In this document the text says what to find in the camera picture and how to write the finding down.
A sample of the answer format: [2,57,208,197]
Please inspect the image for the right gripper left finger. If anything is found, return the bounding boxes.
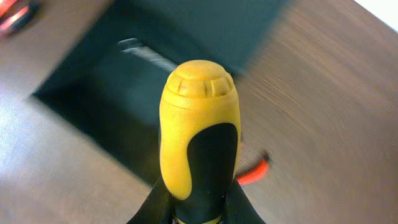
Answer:
[127,177,173,224]

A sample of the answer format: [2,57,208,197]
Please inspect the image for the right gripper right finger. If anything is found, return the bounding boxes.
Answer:
[223,179,265,224]

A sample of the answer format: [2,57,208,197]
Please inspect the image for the small red cutting pliers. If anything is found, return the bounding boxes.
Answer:
[236,152,270,185]

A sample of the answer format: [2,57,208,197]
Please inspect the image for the yellow black screwdriver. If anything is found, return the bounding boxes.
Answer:
[159,60,241,223]

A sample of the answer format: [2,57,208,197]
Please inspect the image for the silver combination wrench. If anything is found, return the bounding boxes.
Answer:
[117,38,177,73]

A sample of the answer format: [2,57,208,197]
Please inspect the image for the orange black needle-nose pliers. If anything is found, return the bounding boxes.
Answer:
[1,0,41,38]

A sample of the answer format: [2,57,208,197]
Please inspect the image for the black open box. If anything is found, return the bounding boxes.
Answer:
[34,0,285,185]

